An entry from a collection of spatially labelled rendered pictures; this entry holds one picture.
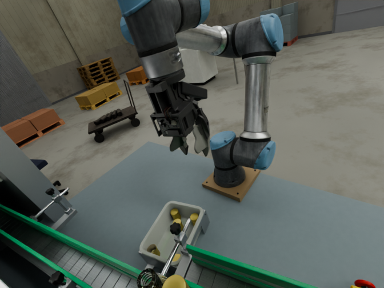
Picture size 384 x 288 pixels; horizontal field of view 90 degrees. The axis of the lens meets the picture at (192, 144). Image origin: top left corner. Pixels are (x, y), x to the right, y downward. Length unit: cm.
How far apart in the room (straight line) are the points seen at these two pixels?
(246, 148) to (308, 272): 41
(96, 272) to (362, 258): 79
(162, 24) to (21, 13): 1038
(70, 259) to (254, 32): 98
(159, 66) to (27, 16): 1039
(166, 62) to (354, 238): 75
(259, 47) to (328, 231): 65
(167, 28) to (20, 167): 99
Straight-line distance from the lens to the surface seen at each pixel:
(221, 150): 81
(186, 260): 64
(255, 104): 74
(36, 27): 1068
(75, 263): 85
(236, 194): 88
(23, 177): 120
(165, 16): 38
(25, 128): 616
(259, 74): 74
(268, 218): 83
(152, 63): 37
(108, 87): 682
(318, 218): 86
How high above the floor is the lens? 144
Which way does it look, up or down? 32 degrees down
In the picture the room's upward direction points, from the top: 18 degrees counter-clockwise
